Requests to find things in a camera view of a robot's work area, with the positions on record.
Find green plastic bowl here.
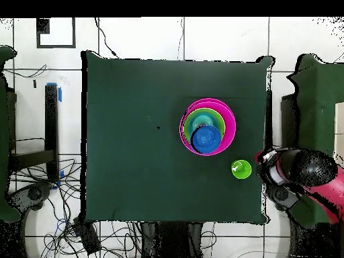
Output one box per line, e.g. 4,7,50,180
183,107,226,140

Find black square frame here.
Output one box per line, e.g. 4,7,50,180
36,17,77,49

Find black metal stand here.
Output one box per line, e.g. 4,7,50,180
9,82,63,182

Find dark blue plastic bowl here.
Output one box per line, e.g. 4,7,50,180
191,125,223,155

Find green clothed side table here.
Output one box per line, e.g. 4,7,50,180
0,44,22,222
286,53,344,229

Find thin black floor cable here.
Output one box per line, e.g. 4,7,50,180
93,17,120,58

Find dark green tablecloth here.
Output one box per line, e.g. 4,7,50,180
81,50,275,225

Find white box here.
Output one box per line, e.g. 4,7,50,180
333,101,344,162

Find light blue plastic bowl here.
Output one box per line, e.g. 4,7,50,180
187,112,220,134

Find pink plastic bowl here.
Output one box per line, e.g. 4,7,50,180
179,97,237,157
179,107,201,156

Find green plastic cup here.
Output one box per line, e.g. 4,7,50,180
230,159,253,180

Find black power adapter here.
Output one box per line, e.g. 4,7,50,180
73,216,102,255

